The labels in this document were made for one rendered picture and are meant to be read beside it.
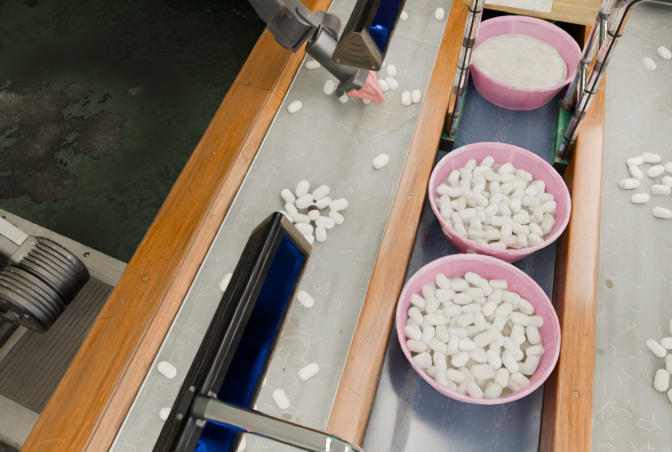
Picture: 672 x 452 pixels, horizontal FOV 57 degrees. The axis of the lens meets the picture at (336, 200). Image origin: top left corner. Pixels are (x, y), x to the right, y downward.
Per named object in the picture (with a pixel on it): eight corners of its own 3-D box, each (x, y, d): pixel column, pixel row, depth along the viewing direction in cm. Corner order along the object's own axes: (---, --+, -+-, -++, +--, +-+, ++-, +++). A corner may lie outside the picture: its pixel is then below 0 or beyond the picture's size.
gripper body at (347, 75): (372, 55, 133) (347, 32, 131) (360, 86, 127) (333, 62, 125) (352, 69, 138) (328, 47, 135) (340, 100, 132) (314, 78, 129)
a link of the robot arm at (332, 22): (271, 39, 127) (295, 9, 122) (283, 13, 136) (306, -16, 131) (317, 74, 132) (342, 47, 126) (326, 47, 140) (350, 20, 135)
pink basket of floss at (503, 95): (500, 134, 141) (510, 103, 134) (438, 64, 156) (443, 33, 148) (593, 98, 148) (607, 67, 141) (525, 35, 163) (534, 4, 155)
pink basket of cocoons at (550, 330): (375, 397, 104) (379, 375, 97) (409, 266, 120) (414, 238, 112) (537, 443, 100) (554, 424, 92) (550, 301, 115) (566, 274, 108)
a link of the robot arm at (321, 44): (298, 51, 127) (316, 34, 124) (304, 35, 132) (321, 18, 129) (323, 73, 130) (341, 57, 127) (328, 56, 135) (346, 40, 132)
